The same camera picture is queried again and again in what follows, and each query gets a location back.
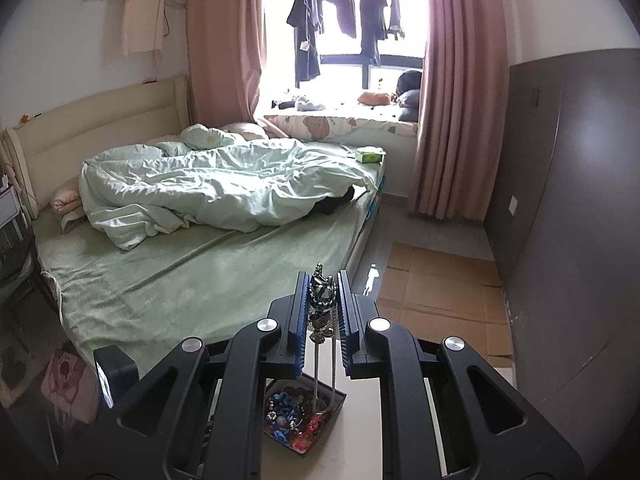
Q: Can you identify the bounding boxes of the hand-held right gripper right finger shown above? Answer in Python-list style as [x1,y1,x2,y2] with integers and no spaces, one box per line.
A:
[337,270,586,480]

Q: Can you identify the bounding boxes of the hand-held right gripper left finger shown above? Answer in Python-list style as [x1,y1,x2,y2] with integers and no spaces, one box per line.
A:
[60,270,313,480]

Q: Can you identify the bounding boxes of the silver chain necklace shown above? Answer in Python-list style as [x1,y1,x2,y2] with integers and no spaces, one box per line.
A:
[307,261,344,411]

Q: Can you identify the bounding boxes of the pile of beaded jewelry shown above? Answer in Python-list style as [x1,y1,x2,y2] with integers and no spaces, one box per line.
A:
[265,389,335,443]

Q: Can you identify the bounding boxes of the black jewelry tray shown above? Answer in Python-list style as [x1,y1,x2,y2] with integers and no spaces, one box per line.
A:
[261,379,347,454]

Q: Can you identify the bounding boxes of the pink printed bag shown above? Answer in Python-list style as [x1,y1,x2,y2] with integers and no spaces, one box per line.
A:
[40,347,102,427]

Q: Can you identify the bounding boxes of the flattened cardboard sheets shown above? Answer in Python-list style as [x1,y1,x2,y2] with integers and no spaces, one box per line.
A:
[375,241,516,367]

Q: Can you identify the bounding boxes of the bed with green sheet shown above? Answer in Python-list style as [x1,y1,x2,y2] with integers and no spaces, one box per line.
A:
[30,135,388,376]

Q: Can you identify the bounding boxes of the black garment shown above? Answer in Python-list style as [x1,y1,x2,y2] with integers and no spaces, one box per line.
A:
[315,186,357,215]

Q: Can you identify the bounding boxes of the light green duvet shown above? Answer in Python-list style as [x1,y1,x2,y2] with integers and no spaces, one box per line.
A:
[79,139,380,252]

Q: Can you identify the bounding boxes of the cluttered bedside shelf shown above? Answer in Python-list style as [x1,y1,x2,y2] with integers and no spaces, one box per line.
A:
[0,160,37,283]

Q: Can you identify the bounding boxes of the printed window seat cushion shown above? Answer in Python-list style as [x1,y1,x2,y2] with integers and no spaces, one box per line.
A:
[263,112,419,142]

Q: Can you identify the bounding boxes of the pale pink pillow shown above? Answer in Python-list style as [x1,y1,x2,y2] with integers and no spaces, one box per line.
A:
[220,121,269,142]

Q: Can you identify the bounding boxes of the light green pillow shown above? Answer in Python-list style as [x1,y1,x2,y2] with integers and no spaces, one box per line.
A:
[179,123,242,151]

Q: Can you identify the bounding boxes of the light cloth pile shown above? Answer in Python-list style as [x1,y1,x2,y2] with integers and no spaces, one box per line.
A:
[271,94,327,112]

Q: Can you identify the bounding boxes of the dark blue cushion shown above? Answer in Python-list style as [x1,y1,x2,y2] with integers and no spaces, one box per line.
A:
[397,90,422,124]

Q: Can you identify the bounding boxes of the orange plush toy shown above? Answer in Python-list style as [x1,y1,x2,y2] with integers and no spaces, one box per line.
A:
[357,90,394,107]

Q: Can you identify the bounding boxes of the beige headboard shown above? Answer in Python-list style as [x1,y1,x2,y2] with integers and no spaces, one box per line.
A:
[4,75,194,222]

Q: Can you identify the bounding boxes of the pink curtain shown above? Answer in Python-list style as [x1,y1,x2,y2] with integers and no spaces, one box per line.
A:
[186,0,266,128]
[406,0,523,221]

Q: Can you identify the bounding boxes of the hanging dark jacket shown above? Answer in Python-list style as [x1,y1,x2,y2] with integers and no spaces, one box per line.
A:
[286,0,324,87]

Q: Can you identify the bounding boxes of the hanging dark garment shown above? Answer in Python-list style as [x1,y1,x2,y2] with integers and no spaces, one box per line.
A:
[358,0,389,67]
[334,0,359,40]
[387,0,406,41]

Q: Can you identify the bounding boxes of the white hanging towel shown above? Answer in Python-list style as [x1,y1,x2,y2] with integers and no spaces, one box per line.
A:
[122,0,166,57]

